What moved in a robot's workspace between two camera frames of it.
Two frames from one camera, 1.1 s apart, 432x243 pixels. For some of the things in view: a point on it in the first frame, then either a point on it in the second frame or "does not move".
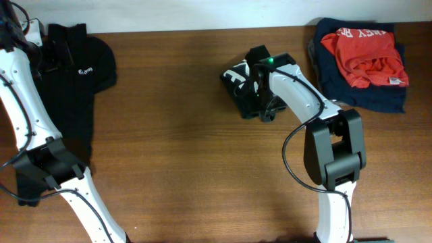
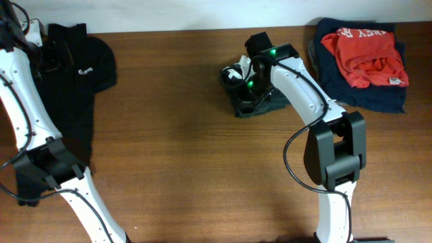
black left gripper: (54, 62) does not move
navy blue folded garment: (333, 81) does not move
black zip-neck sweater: (69, 92) does not move
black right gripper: (279, 104) -> (242, 98)
